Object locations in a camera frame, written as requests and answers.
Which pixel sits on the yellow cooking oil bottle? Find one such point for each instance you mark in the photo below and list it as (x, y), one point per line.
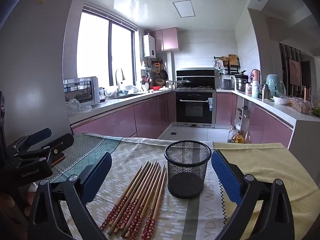
(238, 138)

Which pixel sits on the silver rice cooker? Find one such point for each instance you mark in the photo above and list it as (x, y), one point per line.
(227, 84)

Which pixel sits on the black range hood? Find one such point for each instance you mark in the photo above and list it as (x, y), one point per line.
(196, 76)

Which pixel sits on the clear food container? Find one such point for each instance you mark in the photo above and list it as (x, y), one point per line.
(301, 105)

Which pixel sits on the wooden bowl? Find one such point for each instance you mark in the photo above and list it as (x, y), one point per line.
(159, 82)

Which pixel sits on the clear plastic bag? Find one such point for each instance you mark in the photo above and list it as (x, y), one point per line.
(76, 107)

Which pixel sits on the pink base cabinets under window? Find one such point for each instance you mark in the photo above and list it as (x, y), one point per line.
(150, 117)

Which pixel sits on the ceiling light panel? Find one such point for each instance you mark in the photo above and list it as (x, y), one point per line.
(183, 9)

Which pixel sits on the yellow cloth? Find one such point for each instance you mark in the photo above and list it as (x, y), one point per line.
(262, 160)

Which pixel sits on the hanging frying pan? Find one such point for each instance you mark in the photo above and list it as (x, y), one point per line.
(164, 75)

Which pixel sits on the grey refrigerator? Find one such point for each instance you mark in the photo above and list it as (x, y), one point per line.
(35, 62)

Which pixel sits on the copper tumbler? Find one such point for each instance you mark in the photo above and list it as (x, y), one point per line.
(307, 93)

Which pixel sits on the gas stove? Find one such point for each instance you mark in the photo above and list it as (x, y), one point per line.
(200, 88)

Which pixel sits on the pink wall cabinet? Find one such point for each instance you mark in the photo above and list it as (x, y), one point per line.
(167, 40)

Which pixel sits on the white bowl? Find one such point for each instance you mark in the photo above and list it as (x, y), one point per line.
(281, 100)

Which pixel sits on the kitchen window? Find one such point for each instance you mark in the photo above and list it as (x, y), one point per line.
(95, 47)

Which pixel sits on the white water heater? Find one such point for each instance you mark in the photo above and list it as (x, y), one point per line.
(149, 45)

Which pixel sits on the dark slatted partition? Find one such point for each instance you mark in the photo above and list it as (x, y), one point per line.
(283, 65)

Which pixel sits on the white microwave oven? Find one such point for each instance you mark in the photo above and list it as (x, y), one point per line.
(82, 91)

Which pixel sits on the pink kettle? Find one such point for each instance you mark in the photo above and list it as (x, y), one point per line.
(255, 75)

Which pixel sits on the pink base cabinets with island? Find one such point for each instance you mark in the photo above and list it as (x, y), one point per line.
(270, 127)

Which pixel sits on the green vegetables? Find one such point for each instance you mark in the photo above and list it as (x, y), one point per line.
(316, 112)

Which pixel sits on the wok with lid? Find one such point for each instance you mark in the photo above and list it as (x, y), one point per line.
(184, 83)

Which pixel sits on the bundle of wooden chopsticks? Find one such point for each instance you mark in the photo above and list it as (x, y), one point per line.
(140, 187)

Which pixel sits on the pale green jug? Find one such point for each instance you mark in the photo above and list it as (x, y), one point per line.
(255, 90)

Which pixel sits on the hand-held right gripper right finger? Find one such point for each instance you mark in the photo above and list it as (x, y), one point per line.
(226, 177)

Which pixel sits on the black storage rack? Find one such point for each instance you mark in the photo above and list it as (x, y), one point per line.
(231, 68)

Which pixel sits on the person's left hand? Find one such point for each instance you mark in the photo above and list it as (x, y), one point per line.
(12, 205)

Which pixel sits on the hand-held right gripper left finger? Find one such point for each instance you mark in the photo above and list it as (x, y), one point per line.
(98, 177)

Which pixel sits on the black mesh holder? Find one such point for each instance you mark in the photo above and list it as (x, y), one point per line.
(187, 180)

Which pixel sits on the kitchen faucet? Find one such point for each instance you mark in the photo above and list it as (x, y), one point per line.
(119, 76)

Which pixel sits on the built-in black oven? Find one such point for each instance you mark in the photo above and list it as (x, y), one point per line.
(195, 110)

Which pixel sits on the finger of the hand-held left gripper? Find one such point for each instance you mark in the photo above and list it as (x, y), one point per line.
(40, 135)
(61, 141)

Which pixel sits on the wooden cutting board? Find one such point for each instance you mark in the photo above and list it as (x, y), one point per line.
(233, 60)

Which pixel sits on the steel stock pot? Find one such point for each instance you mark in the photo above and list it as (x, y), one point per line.
(241, 85)

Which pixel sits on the patterned tablecloth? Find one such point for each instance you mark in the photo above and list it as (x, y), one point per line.
(150, 152)

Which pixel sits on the black smartphone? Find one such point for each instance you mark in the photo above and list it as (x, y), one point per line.
(61, 158)

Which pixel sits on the steel thermos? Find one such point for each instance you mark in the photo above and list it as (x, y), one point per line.
(265, 92)

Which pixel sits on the kitchen sink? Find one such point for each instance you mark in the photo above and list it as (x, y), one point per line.
(127, 95)

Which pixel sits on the framed wall picture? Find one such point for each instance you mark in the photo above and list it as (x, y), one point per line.
(295, 72)

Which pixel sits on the red basin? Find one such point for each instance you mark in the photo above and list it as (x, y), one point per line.
(156, 88)

